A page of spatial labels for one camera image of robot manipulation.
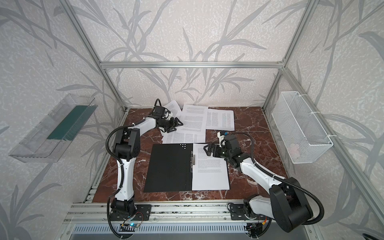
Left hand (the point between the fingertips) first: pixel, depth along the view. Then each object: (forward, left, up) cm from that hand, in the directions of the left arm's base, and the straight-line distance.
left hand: (181, 121), depth 104 cm
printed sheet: (+17, +9, -6) cm, 20 cm away
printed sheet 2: (+8, -8, -7) cm, 13 cm away
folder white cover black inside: (-31, -1, -6) cm, 32 cm away
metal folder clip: (-27, -10, -5) cm, 29 cm away
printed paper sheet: (-34, -19, -6) cm, 40 cm away
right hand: (-21, -19, +6) cm, 29 cm away
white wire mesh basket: (-31, -56, +30) cm, 71 cm away
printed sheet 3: (+8, -29, -8) cm, 31 cm away
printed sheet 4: (-9, -2, -7) cm, 12 cm away
